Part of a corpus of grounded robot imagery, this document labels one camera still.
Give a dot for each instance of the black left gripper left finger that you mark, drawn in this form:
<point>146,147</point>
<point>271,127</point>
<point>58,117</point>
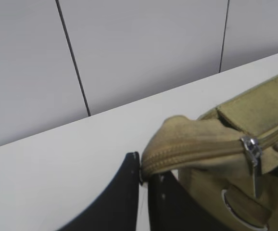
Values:
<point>116,208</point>

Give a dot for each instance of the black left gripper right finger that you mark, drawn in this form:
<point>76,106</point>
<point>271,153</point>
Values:
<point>171,208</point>

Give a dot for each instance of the yellow canvas tote bag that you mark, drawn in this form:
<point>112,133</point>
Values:
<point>207,158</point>

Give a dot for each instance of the silver metal zipper pull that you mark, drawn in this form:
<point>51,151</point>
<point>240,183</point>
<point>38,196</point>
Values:
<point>253,153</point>

